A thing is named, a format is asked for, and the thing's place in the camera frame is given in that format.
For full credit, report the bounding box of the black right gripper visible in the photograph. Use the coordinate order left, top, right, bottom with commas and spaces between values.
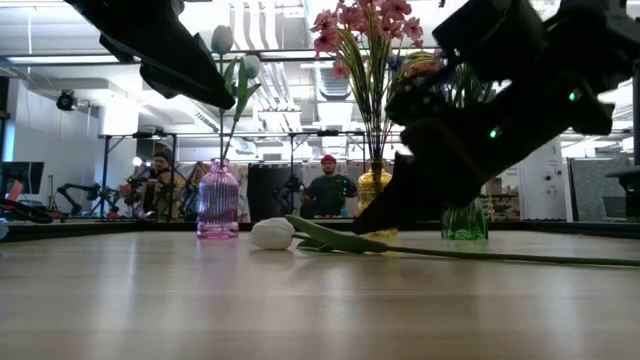
383, 0, 617, 211

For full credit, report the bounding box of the yellow glass vase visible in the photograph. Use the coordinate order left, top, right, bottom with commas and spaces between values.
356, 158, 400, 239

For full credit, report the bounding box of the green glass vase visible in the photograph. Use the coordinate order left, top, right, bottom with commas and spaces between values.
439, 197, 490, 242

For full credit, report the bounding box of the pink ribbed glass vase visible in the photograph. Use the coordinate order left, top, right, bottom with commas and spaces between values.
196, 158, 241, 240

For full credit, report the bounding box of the person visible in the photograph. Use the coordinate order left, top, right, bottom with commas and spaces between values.
142, 151, 187, 221
299, 153, 359, 220

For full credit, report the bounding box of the black ceiling fixture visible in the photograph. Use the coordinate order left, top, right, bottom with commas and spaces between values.
55, 89, 79, 113

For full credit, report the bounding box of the white cabinet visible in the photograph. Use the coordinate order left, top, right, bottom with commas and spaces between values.
518, 134, 570, 222

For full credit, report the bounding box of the grey partition panel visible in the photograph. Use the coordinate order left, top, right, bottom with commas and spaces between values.
568, 157, 635, 222

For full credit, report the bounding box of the dark background screen panel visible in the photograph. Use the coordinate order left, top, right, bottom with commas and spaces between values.
246, 162, 304, 221

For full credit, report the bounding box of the black vertical pole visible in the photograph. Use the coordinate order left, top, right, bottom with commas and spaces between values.
630, 74, 640, 166

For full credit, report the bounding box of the dark background monitor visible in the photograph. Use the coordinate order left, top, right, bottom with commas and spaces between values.
0, 160, 46, 196

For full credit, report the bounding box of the black background stand frame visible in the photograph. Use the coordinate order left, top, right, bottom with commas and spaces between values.
97, 130, 179, 221

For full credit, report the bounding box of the grey ceiling duct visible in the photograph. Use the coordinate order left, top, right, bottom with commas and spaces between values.
318, 64, 353, 101

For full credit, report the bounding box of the black aluminium table frame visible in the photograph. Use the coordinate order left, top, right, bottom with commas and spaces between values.
0, 218, 640, 245

